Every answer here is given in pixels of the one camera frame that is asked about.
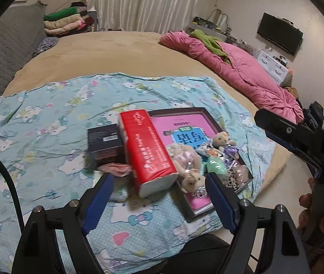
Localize brown item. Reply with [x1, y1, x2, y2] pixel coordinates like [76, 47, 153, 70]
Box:
[231, 161, 249, 186]

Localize green item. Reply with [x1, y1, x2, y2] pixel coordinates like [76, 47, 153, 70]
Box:
[206, 156, 228, 176]

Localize pink dress teddy bear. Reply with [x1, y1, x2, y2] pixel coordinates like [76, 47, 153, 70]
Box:
[166, 143, 207, 199]

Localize purple dress teddy bear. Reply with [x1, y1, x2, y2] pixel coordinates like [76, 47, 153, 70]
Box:
[212, 131, 239, 160]

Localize leopard print scrunchie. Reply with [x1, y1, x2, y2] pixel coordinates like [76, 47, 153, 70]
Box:
[228, 169, 249, 193]

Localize person's right hand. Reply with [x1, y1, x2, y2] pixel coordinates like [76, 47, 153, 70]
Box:
[297, 178, 324, 273]

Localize pink towel in plastic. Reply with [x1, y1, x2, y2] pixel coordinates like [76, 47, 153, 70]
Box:
[97, 163, 132, 177]

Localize dark small box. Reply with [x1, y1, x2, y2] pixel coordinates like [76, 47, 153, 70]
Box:
[88, 124, 125, 167]

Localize dark tray with pink book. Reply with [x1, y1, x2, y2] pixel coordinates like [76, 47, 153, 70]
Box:
[150, 108, 253, 222]

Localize red tissue pack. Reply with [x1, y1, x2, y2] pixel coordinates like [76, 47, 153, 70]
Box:
[118, 110, 179, 198]

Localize Hello Kitty teal cloth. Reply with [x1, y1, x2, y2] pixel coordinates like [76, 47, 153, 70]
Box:
[0, 73, 275, 273]

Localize pink quilt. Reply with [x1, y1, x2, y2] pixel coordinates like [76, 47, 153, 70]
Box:
[160, 30, 304, 124]

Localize white drawer cabinet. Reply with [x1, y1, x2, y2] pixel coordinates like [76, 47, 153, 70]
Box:
[257, 50, 293, 87]

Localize tan bed blanket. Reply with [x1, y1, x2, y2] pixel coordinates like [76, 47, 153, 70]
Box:
[2, 30, 292, 183]

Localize green garment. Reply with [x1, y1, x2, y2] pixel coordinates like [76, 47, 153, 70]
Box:
[190, 29, 231, 65]

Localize dark patterned pillow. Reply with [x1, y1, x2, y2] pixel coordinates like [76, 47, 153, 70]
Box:
[32, 37, 59, 58]

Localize cluttered dresser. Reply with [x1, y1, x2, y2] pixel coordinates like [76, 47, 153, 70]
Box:
[187, 9, 259, 56]

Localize grey quilted headboard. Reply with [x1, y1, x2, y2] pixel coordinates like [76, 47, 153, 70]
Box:
[0, 1, 46, 95]

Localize stack of folded clothes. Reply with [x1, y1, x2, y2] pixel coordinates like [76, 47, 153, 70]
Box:
[43, 1, 97, 38]

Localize white curtain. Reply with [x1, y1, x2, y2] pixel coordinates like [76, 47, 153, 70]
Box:
[86, 0, 198, 34]

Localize black wall television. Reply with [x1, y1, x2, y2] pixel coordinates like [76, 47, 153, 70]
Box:
[257, 12, 303, 56]

